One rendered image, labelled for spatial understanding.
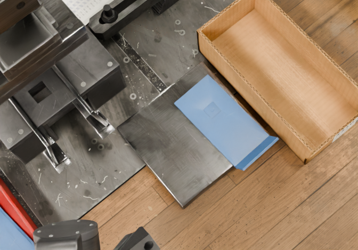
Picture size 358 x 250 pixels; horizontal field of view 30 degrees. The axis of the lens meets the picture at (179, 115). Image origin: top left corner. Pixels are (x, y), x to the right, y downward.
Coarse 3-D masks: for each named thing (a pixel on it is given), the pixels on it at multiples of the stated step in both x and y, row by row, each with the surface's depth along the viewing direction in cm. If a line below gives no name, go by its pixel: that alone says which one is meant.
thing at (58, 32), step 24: (48, 0) 84; (24, 24) 79; (48, 24) 79; (72, 24) 83; (0, 48) 78; (24, 48) 78; (48, 48) 79; (72, 48) 85; (0, 72) 82; (24, 72) 82; (0, 96) 82
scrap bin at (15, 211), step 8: (0, 184) 96; (0, 192) 101; (8, 192) 97; (0, 200) 101; (8, 200) 95; (16, 200) 99; (8, 208) 100; (16, 208) 94; (16, 216) 100; (24, 216) 94; (24, 224) 99; (32, 224) 96; (32, 232) 93; (32, 240) 98
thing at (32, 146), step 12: (120, 72) 100; (108, 84) 101; (120, 84) 104; (84, 96) 98; (96, 96) 101; (108, 96) 104; (72, 108) 99; (96, 108) 104; (48, 132) 99; (24, 144) 97; (36, 144) 100; (24, 156) 100
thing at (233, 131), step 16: (208, 80) 103; (192, 96) 102; (208, 96) 102; (224, 96) 102; (192, 112) 101; (224, 112) 101; (240, 112) 101; (208, 128) 100; (224, 128) 100; (240, 128) 100; (256, 128) 100; (224, 144) 99; (240, 144) 99; (256, 144) 99; (272, 144) 96; (240, 160) 98
